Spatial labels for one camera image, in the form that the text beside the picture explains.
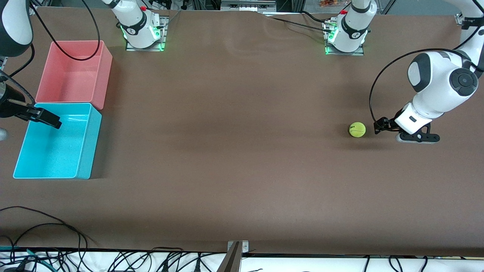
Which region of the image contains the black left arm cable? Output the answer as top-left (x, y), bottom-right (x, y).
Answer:
top-left (369, 23), bottom-right (484, 123)

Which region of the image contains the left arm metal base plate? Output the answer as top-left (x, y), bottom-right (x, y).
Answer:
top-left (324, 21), bottom-right (366, 56)

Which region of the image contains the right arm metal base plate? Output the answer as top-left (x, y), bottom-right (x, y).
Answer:
top-left (125, 16), bottom-right (167, 52)

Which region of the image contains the teal cable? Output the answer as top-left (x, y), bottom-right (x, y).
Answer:
top-left (0, 246), bottom-right (51, 270)

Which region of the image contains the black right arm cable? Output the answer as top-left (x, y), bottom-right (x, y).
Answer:
top-left (0, 0), bottom-right (101, 105)

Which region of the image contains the silver metal bracket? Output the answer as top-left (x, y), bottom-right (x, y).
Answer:
top-left (227, 241), bottom-right (249, 253)

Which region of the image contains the long black loose cable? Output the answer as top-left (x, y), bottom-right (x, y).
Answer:
top-left (0, 223), bottom-right (83, 261)
top-left (0, 206), bottom-right (98, 248)

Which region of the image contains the black base cable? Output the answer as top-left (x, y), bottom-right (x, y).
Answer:
top-left (301, 11), bottom-right (327, 23)
top-left (270, 17), bottom-right (330, 32)

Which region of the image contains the grey metal box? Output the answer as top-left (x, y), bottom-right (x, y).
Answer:
top-left (220, 0), bottom-right (276, 12)

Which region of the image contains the dark grey metal bar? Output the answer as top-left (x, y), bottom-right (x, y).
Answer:
top-left (216, 242), bottom-right (242, 272)

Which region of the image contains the blue plastic bin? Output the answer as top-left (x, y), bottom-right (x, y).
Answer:
top-left (13, 102), bottom-right (102, 180)

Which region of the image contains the pink plastic bin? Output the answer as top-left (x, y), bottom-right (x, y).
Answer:
top-left (35, 40), bottom-right (113, 110)

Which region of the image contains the yellow-green tennis ball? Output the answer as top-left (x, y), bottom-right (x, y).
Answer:
top-left (349, 122), bottom-right (366, 138)

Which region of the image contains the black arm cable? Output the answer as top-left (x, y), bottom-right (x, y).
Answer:
top-left (369, 23), bottom-right (484, 123)
top-left (0, 0), bottom-right (101, 105)

